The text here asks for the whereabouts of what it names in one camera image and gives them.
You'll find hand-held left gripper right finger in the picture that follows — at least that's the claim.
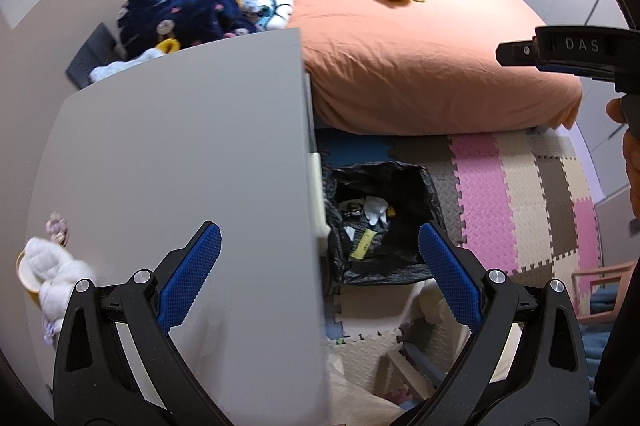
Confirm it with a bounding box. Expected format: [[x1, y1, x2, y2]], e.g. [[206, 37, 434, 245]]
[[405, 221, 591, 426]]

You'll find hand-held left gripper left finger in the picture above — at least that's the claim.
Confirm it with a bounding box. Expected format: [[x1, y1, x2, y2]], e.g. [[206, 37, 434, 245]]
[[52, 221, 236, 426]]

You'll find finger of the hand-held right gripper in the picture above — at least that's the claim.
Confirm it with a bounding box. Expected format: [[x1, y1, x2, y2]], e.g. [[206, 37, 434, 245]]
[[537, 59, 620, 83], [496, 37, 541, 68]]

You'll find black-bagged trash bin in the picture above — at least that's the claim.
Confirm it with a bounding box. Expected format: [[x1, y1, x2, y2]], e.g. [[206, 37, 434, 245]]
[[322, 160, 447, 288]]

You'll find person's right forearm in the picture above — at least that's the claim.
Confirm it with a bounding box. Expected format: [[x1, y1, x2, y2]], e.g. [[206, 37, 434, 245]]
[[621, 126, 640, 219]]

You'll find person's right hand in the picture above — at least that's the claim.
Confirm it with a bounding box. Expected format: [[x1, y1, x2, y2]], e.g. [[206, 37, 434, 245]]
[[606, 99, 627, 125]]

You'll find foam puzzle floor mat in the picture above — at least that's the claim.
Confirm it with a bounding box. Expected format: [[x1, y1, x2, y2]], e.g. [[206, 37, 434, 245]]
[[315, 126, 604, 407]]

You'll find bed with orange sheet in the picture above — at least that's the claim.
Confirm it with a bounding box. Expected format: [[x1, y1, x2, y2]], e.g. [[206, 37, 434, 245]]
[[270, 0, 584, 138]]

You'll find white rolled towel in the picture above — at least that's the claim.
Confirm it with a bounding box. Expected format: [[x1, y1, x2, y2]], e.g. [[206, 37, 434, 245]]
[[25, 236, 99, 323]]

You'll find purple scrunchie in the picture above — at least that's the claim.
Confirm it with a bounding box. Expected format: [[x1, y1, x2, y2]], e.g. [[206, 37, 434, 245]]
[[46, 212, 69, 248]]

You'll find wooden chair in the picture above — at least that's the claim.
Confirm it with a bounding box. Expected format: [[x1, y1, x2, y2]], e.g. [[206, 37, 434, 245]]
[[571, 260, 640, 324]]

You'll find white cloth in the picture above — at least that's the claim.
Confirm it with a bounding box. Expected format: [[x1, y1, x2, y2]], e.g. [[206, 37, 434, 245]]
[[90, 48, 167, 83]]

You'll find white and blue plush doll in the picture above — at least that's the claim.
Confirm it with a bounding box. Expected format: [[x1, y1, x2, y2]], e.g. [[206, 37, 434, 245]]
[[254, 0, 297, 30]]

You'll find navy patterned blanket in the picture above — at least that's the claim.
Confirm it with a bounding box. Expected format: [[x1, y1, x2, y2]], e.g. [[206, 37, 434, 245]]
[[117, 0, 262, 58]]

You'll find black wall panel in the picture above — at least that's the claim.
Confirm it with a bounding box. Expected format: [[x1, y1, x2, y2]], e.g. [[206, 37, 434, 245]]
[[66, 22, 122, 90]]

